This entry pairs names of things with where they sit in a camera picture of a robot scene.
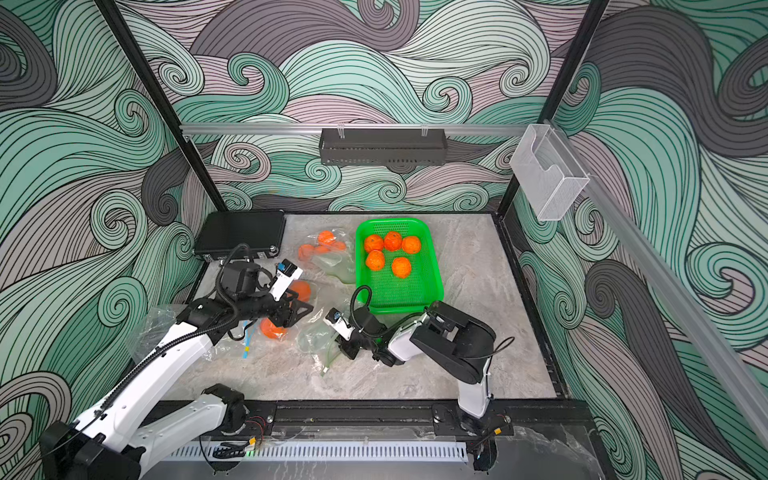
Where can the black wall tray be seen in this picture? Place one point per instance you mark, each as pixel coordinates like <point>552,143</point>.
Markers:
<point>383,147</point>

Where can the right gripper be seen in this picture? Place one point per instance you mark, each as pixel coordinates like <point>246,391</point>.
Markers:
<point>346,346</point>

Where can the clear acrylic wall holder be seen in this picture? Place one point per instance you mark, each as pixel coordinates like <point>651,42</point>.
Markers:
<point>548,170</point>

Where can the white slotted cable duct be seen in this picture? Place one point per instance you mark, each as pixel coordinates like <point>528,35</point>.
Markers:
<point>329,451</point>

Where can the orange taken out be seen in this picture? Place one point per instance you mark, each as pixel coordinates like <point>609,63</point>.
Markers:
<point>411,245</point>
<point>373,243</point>
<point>375,260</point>
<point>401,267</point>
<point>393,241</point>

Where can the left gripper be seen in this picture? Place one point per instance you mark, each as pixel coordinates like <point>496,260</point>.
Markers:
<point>287,314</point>

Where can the blue-zip clear bag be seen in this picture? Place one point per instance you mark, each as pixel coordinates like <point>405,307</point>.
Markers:
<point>160,322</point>

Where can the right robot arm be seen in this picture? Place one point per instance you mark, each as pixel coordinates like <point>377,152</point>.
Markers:
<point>460,344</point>

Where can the black case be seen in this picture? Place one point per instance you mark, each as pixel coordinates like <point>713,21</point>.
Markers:
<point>261,230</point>

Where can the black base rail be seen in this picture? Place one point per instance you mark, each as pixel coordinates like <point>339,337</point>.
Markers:
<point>439,417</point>

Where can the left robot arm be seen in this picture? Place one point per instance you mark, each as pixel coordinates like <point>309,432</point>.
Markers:
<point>110,440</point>

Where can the green-zip clear bag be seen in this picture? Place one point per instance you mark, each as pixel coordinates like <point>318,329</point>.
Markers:
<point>311,338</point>

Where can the green plastic basket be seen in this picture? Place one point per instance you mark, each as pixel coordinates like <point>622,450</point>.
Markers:
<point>389,295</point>

